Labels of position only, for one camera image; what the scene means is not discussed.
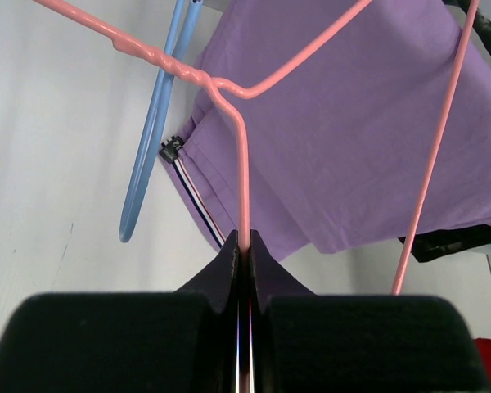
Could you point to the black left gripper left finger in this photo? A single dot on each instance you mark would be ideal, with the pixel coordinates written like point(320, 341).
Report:
point(179, 341)

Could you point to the lilac purple trousers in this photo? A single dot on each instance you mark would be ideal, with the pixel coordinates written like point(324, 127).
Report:
point(338, 148)

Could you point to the light blue wire hanger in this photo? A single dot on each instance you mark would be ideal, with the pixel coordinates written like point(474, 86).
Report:
point(181, 29)

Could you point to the black white patterned trousers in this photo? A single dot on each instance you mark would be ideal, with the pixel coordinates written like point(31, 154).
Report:
point(431, 246)

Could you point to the pink wire hanger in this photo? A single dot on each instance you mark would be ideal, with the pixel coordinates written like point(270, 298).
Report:
point(127, 44)

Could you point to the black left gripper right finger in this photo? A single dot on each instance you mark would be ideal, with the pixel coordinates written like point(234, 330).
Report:
point(304, 342)

